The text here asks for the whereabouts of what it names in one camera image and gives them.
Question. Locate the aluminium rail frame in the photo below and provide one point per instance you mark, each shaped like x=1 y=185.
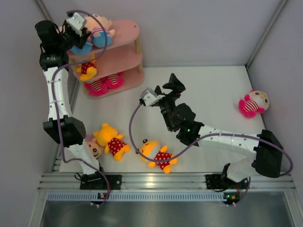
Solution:
x=158 y=181

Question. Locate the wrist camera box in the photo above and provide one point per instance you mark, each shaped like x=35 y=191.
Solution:
x=149 y=97
x=76 y=22

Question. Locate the peach doll striped shirt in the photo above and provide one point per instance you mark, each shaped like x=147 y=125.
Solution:
x=80 y=45
x=98 y=34
x=94 y=147

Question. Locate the pink owl plush left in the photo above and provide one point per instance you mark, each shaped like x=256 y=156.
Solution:
x=97 y=88

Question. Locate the pink owl plush right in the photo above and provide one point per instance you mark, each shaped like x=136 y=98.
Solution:
x=115 y=80

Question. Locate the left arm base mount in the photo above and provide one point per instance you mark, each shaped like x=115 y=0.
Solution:
x=97 y=182

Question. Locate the yellow frog plush polka dress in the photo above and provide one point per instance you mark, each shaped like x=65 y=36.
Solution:
x=153 y=150

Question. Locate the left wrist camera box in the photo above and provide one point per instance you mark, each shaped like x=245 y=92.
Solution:
x=76 y=22

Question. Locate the pink owl plush on table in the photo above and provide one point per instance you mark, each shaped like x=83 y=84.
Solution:
x=255 y=102

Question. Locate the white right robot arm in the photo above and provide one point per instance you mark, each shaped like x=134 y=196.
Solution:
x=262 y=152

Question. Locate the yellow bear polka dot dress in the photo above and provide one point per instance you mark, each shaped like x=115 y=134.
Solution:
x=109 y=138

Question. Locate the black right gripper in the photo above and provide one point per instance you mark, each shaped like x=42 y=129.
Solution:
x=174 y=84

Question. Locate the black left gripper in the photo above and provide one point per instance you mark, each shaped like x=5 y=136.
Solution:
x=81 y=39

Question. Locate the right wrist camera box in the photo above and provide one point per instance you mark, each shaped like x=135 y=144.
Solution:
x=149 y=97

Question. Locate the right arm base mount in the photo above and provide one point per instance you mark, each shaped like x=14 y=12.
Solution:
x=218 y=184

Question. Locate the white slotted cable duct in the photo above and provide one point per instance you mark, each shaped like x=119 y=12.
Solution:
x=137 y=196

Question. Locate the pink three tier shelf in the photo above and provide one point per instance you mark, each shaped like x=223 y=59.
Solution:
x=123 y=55

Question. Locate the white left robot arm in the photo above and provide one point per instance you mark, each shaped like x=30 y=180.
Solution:
x=61 y=126

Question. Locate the yellow bear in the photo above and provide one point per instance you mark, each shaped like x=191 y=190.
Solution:
x=87 y=70

